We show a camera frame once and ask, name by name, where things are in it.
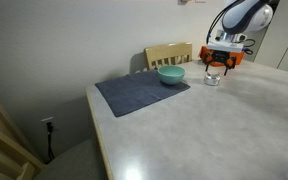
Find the orange cardboard box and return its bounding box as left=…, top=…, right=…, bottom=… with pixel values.
left=199, top=46, right=244, bottom=67

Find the round silver lid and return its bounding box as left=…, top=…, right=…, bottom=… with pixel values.
left=206, top=72, right=220, bottom=78

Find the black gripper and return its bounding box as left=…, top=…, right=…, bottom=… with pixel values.
left=204, top=50, right=236, bottom=76

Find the dark blue placemat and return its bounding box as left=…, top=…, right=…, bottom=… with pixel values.
left=95, top=70, right=190, bottom=117

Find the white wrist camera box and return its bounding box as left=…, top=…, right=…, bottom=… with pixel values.
left=206, top=41, right=243, bottom=53

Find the mint green bowl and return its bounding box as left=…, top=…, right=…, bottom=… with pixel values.
left=158, top=65, right=185, bottom=85

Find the silver candle jar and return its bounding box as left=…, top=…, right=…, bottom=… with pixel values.
left=204, top=73, right=220, bottom=86

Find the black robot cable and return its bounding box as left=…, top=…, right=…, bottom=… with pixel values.
left=205, top=0, right=256, bottom=56

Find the black power cord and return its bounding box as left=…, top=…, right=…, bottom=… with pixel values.
left=45, top=121, right=56, bottom=162

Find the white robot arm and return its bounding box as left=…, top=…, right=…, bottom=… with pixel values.
left=201, top=0, right=273, bottom=74

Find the white wall outlet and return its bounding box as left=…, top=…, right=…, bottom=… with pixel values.
left=41, top=117, right=55, bottom=131

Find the wooden chair at table end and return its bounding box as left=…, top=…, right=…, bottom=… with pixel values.
left=0, top=103, right=45, bottom=180

